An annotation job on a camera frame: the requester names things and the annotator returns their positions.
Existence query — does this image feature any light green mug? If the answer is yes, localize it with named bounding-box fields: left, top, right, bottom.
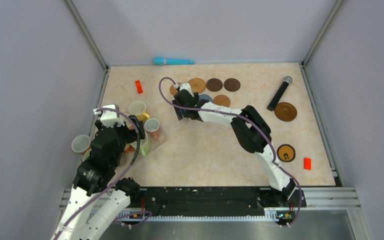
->
left=130, top=138, right=151, bottom=157

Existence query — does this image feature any woven rattan coaster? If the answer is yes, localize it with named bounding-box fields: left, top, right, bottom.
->
left=188, top=77, right=206, bottom=94

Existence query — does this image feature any black microphone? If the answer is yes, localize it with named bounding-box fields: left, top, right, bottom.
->
left=266, top=76, right=293, bottom=111

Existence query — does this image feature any red block near cups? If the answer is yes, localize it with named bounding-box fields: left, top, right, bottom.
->
left=135, top=80, right=143, bottom=94

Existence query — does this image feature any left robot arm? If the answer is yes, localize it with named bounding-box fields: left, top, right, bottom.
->
left=53, top=112, right=146, bottom=240

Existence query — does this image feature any turquoise microphone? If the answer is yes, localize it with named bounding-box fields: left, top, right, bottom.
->
left=153, top=57, right=195, bottom=66

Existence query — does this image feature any grey silicone coaster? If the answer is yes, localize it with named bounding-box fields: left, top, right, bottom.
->
left=198, top=94, right=213, bottom=103

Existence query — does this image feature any pink printed mug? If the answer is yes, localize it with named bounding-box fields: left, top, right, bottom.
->
left=144, top=118, right=161, bottom=139

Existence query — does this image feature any pale green mug off table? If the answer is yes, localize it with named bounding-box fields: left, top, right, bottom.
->
left=82, top=149, right=91, bottom=162

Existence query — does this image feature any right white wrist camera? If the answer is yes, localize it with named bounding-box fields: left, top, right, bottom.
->
left=173, top=82, right=194, bottom=96

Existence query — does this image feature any dark wooden coaster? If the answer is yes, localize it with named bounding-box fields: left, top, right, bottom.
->
left=223, top=78, right=241, bottom=92
left=206, top=78, right=224, bottom=92

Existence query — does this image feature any brown grooved coaster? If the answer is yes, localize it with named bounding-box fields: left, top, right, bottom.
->
left=274, top=102, right=298, bottom=122

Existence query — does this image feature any brown paw print coaster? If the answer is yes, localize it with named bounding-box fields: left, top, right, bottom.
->
left=276, top=144, right=296, bottom=163

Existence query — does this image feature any light wooden coaster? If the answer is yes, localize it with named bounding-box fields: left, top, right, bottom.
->
left=213, top=94, right=231, bottom=107
left=169, top=82, right=180, bottom=96

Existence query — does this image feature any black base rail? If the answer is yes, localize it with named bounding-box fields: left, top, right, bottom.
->
left=129, top=186, right=307, bottom=225

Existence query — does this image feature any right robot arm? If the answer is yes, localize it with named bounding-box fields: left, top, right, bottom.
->
left=172, top=89, right=304, bottom=206

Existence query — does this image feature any red block at right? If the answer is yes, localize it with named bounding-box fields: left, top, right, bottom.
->
left=303, top=157, right=312, bottom=171

